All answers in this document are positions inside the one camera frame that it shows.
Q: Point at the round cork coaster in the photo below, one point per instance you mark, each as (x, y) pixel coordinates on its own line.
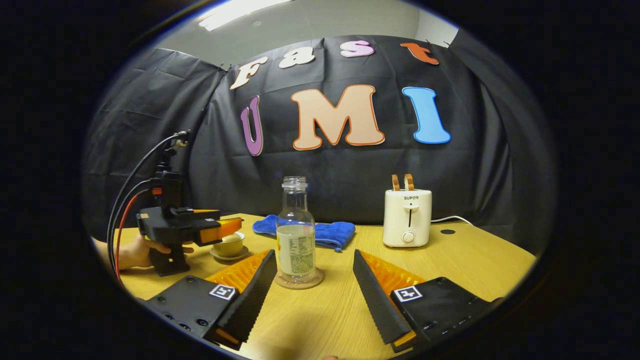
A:
(317, 280)

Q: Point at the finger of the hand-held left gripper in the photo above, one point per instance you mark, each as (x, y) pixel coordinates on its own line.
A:
(205, 211)
(222, 230)

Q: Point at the black backdrop cloth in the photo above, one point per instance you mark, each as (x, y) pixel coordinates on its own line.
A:
(475, 150)

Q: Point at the beige ceramic teacup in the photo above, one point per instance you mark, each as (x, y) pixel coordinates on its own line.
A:
(229, 249)

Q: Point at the beige ceramic saucer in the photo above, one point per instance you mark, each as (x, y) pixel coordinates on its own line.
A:
(240, 255)

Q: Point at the white toaster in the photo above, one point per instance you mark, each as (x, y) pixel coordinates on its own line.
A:
(407, 220)

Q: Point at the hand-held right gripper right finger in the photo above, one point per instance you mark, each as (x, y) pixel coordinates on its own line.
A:
(377, 305)

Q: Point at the toast slice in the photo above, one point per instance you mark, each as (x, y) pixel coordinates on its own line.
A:
(395, 182)
(409, 181)

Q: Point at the clear glass water bottle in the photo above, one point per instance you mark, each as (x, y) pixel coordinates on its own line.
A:
(296, 250)

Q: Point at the beige teacup lid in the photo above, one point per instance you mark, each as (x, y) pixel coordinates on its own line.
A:
(236, 237)

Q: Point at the blue towel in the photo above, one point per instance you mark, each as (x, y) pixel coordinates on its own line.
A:
(335, 232)

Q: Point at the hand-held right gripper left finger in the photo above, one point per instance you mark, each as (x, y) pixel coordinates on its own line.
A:
(252, 300)

